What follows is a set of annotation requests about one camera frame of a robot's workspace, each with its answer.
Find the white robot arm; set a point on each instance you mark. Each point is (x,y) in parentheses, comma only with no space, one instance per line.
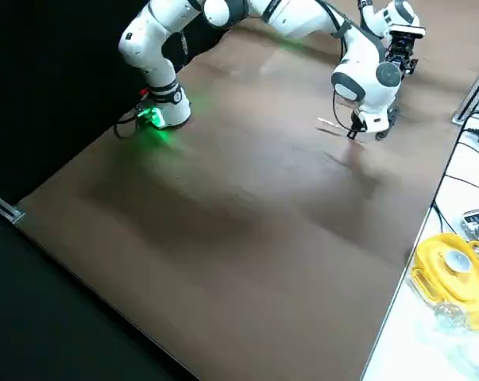
(144,47)
(382,20)

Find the aluminium frame rail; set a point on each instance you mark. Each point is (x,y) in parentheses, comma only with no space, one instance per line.
(5,208)

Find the aluminium frame post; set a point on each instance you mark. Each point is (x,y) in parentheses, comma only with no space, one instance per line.
(475,91)

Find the silver labelled device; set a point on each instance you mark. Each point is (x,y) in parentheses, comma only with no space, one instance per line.
(477,216)

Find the clear glass bottle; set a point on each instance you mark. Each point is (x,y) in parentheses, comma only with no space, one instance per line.
(449,317)

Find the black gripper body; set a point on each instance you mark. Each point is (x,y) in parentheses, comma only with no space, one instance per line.
(402,47)

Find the yellow plastic container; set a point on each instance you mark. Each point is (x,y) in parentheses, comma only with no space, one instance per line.
(426,254)

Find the white round lid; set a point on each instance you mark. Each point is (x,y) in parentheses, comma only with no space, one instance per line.
(457,260)

